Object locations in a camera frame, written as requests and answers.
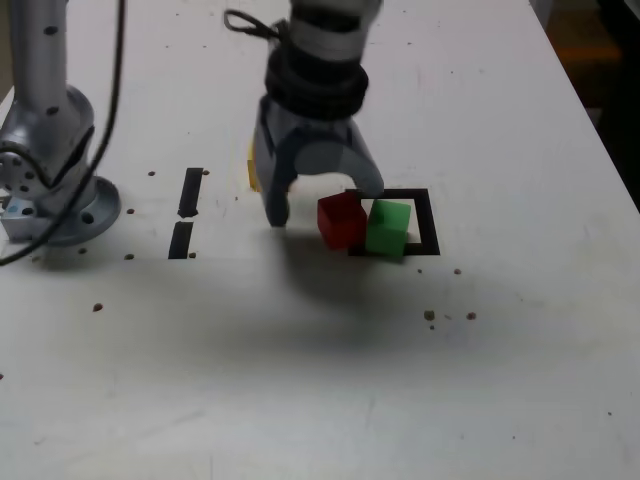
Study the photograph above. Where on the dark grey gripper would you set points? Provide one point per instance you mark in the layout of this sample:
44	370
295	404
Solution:
310	131

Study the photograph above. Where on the yellow cube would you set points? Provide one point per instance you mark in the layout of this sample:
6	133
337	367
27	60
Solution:
252	170

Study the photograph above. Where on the red cube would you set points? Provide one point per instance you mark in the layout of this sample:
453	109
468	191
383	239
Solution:
340	220

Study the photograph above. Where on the green cube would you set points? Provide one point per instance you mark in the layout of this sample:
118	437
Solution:
387	230

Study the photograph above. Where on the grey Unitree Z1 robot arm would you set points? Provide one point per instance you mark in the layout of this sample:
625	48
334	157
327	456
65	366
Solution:
40	100

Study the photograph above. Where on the black tape square outline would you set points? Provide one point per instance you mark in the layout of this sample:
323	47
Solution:
427	225

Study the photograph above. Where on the black tape strip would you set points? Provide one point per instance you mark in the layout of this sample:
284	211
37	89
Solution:
190	190

